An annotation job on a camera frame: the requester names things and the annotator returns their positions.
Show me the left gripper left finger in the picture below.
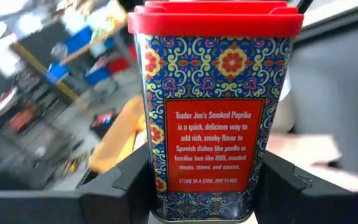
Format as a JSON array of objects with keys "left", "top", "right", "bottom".
[{"left": 0, "top": 142, "right": 152, "bottom": 224}]

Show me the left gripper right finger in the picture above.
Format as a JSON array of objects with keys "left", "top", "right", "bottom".
[{"left": 252, "top": 150, "right": 358, "bottom": 224}]

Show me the red-lidded paprika tin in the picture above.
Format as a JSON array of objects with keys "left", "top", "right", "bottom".
[{"left": 127, "top": 0, "right": 305, "bottom": 224}]

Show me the pink cloth towel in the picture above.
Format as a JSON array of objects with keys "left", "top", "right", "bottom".
[{"left": 265, "top": 132, "right": 358, "bottom": 191}]

